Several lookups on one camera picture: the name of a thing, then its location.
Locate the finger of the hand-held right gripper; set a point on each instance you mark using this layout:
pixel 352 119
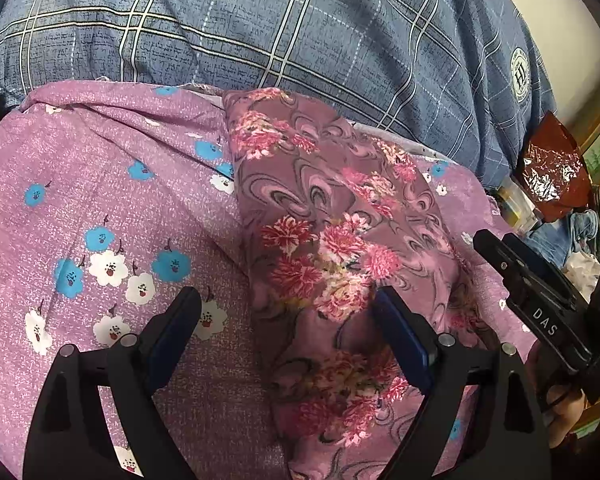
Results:
pixel 492 252
pixel 540 272

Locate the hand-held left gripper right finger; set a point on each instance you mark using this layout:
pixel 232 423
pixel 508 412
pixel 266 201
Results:
pixel 402 335

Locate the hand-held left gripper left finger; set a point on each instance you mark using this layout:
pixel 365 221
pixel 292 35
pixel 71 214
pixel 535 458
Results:
pixel 172 340

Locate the maroon floral garment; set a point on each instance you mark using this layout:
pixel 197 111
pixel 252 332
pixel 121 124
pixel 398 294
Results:
pixel 320 185

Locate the person's right hand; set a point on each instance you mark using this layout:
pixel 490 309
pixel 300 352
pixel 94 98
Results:
pixel 570 422

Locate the white cloth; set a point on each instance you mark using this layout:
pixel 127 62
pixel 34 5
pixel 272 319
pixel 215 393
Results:
pixel 582 272

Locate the small yellowish box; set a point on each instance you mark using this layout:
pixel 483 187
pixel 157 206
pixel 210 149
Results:
pixel 512 207

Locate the blue denim cloth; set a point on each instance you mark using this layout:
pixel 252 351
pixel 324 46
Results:
pixel 580 227

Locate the red plastic bag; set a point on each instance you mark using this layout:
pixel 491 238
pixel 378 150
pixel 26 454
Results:
pixel 552 170

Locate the purple flowered bed sheet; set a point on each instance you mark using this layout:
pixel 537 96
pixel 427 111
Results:
pixel 80 160

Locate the blue plaid quilt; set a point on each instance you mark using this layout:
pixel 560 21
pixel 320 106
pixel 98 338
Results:
pixel 280 25

